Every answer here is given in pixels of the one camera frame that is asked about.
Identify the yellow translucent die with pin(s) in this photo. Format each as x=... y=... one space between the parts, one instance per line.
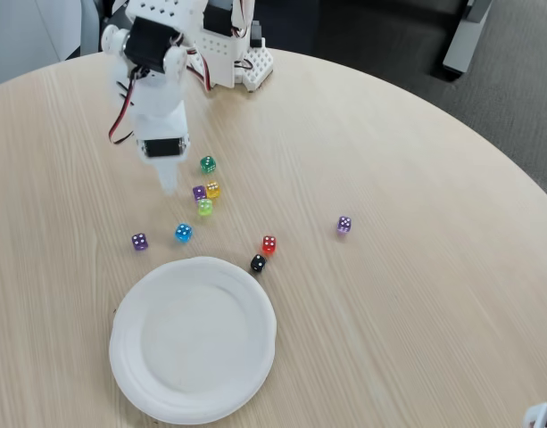
x=213 y=190

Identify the lime green translucent die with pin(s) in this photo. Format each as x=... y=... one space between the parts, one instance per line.
x=205 y=208

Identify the white paper plate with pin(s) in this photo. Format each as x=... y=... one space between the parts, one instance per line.
x=193 y=339

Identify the red translucent die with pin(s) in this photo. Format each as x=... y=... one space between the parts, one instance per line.
x=269 y=244

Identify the white cabinet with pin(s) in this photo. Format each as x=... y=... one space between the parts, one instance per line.
x=23 y=35

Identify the blue translucent die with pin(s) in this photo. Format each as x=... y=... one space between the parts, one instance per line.
x=183 y=233

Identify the black office chair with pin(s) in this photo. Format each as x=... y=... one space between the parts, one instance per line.
x=117 y=20

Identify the grey desk leg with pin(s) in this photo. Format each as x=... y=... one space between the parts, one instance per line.
x=460 y=44

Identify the black die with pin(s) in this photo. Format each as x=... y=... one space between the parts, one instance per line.
x=258 y=263

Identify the light purple translucent die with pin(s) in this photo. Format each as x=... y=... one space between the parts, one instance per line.
x=343 y=224

